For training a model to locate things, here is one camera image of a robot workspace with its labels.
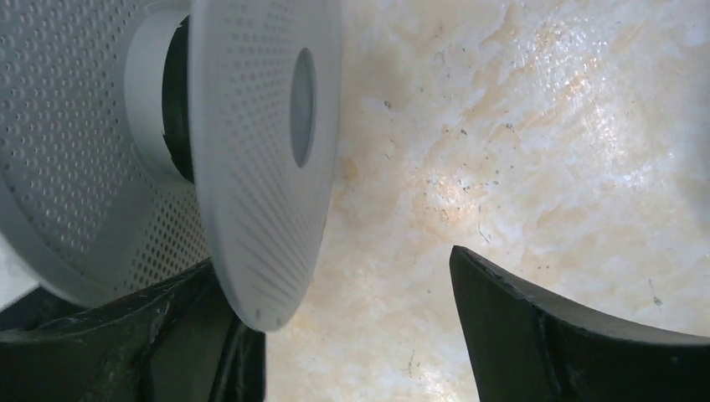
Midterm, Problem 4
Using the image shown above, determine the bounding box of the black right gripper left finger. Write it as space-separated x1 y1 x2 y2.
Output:
1 260 266 401

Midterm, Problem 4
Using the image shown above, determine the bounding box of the grey plastic cable spool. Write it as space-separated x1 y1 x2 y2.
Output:
1 0 342 332

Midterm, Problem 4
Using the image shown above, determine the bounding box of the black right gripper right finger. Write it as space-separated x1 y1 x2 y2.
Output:
449 245 709 401

